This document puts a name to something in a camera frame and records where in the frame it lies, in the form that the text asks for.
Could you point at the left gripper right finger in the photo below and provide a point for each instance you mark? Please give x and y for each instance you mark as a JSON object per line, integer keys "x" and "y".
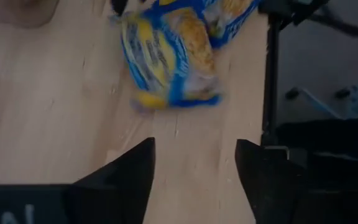
{"x": 272, "y": 186}

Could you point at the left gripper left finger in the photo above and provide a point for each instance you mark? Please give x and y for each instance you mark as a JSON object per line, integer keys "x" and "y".
{"x": 126, "y": 186}

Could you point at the blue yellow Maruchan ramen packet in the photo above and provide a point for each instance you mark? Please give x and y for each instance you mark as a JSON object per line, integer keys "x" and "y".
{"x": 166, "y": 62}
{"x": 235, "y": 21}

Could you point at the office chair base with casters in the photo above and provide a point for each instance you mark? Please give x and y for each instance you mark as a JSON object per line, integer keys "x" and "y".
{"x": 315, "y": 98}

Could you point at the black metal rig frame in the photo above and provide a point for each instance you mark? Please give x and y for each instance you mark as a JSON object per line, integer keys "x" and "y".
{"x": 270, "y": 77}

